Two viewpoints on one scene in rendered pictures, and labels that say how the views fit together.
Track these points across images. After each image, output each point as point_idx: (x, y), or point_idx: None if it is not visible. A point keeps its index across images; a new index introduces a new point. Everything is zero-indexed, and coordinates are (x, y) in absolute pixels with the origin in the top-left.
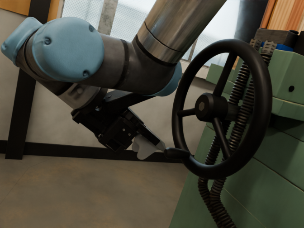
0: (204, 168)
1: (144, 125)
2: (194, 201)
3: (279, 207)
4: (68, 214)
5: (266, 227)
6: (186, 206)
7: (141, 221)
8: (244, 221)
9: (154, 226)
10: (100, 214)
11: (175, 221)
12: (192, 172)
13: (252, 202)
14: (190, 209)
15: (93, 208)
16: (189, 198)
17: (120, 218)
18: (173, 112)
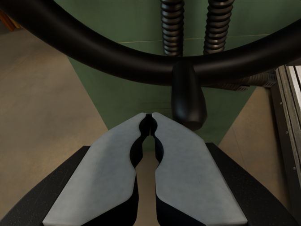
0: (266, 60)
1: (132, 195)
2: (113, 81)
3: (245, 2)
4: (1, 211)
5: (228, 36)
6: (106, 93)
7: (45, 128)
8: (196, 51)
9: (57, 119)
10: (19, 170)
11: (105, 110)
12: (219, 83)
13: (199, 25)
14: (114, 91)
15: (5, 177)
16: (103, 84)
17: (32, 149)
18: (8, 1)
